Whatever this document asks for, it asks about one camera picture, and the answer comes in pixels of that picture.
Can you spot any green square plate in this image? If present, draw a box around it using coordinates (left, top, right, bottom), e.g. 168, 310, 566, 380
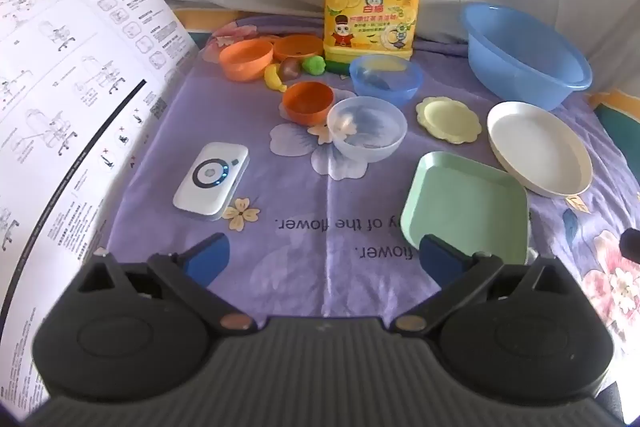
400, 151, 531, 266

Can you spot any white printed instruction sheet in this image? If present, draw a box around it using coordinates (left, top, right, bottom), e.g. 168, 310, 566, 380
0, 0, 201, 419

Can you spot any green toy ball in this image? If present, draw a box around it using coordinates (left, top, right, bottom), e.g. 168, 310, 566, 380
301, 55, 327, 78

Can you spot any brown toy fruit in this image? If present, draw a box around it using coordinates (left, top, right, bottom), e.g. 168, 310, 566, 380
279, 56, 301, 82

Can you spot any yellow toy banana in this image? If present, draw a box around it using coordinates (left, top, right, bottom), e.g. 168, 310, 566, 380
264, 63, 289, 93

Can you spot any orange shallow dish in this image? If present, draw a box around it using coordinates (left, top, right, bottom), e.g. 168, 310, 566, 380
272, 35, 326, 62

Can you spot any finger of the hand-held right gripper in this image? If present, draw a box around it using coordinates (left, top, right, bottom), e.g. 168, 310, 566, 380
621, 228, 640, 264

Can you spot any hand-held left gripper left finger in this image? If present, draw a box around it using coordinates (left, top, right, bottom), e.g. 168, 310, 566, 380
75, 233, 258, 335

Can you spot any white oval plate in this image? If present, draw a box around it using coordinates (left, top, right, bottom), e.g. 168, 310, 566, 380
487, 101, 594, 199

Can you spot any white pocket router device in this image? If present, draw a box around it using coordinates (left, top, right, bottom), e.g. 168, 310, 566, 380
173, 142, 249, 222

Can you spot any blue plastic bowl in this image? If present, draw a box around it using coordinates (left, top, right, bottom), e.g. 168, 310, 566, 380
349, 54, 424, 106

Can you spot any yellow flower-shaped plate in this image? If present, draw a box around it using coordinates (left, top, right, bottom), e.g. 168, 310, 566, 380
415, 96, 482, 144

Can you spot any purple floral bedsheet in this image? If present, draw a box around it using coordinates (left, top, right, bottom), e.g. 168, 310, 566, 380
95, 9, 640, 325

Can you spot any small orange bowl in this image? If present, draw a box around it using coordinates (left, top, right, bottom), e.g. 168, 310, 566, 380
282, 82, 335, 126

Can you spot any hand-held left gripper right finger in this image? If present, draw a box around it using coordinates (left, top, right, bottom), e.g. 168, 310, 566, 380
392, 234, 583, 335

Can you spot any large blue plastic basin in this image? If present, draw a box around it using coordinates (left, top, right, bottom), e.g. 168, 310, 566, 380
460, 3, 594, 112

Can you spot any clear plastic bowl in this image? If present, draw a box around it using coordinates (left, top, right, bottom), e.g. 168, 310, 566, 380
327, 97, 408, 164

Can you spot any orange bowl with handle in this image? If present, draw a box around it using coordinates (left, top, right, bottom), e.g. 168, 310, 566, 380
219, 39, 274, 82

